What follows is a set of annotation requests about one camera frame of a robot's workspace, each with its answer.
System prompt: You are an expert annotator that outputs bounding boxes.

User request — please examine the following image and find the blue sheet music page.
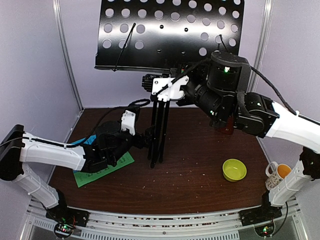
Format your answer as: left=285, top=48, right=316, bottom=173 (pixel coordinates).
left=71, top=134, right=96, bottom=145

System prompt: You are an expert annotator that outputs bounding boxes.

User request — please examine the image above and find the green sheet music page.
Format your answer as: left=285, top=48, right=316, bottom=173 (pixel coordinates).
left=72, top=152, right=135, bottom=188

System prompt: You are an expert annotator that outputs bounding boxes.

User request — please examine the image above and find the black music stand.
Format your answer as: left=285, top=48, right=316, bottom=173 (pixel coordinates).
left=93, top=0, right=245, bottom=169

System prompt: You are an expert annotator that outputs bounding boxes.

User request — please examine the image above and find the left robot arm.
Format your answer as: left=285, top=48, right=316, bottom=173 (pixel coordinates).
left=0, top=121, right=152, bottom=222

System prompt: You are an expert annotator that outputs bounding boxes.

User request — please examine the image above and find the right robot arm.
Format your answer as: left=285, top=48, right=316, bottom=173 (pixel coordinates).
left=142, top=51, right=320, bottom=221

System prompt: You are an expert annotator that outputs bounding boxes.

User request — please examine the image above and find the wooden metronome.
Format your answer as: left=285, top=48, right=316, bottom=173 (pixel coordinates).
left=216, top=115, right=234, bottom=135

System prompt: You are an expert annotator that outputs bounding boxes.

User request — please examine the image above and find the lime green bowl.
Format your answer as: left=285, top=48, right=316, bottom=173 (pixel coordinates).
left=222, top=158, right=247, bottom=182

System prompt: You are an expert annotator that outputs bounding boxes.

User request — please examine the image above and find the white patterned mug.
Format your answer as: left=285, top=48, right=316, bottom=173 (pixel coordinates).
left=265, top=161, right=292, bottom=191

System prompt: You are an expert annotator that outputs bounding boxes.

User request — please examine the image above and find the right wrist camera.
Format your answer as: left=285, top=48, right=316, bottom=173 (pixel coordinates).
left=150, top=76, right=189, bottom=103

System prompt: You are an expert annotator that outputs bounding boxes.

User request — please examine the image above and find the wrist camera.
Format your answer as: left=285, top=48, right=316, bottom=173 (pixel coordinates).
left=121, top=110, right=137, bottom=136
left=150, top=76, right=189, bottom=103

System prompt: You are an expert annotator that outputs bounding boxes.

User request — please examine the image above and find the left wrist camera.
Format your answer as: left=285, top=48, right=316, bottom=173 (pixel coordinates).
left=121, top=110, right=137, bottom=136

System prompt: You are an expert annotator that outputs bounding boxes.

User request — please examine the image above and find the right aluminium frame post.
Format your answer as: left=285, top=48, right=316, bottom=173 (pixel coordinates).
left=243, top=0, right=274, bottom=111

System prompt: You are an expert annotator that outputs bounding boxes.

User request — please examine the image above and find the aluminium frame post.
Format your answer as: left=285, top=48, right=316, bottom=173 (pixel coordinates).
left=243, top=0, right=274, bottom=111
left=52, top=0, right=84, bottom=113

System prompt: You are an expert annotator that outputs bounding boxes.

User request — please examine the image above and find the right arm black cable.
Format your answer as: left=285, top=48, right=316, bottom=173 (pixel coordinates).
left=172, top=58, right=320, bottom=126

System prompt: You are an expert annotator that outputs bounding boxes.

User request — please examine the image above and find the front aluminium rail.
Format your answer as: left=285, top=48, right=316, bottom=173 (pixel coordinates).
left=24, top=197, right=308, bottom=240

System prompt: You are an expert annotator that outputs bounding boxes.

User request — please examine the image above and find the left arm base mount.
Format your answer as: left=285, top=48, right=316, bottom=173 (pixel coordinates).
left=43, top=190, right=90, bottom=240

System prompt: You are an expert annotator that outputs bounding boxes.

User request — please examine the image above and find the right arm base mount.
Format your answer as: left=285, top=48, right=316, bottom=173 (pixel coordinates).
left=239, top=194, right=282, bottom=238

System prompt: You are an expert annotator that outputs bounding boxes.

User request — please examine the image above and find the left aluminium frame post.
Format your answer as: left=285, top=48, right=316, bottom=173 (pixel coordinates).
left=52, top=0, right=84, bottom=113

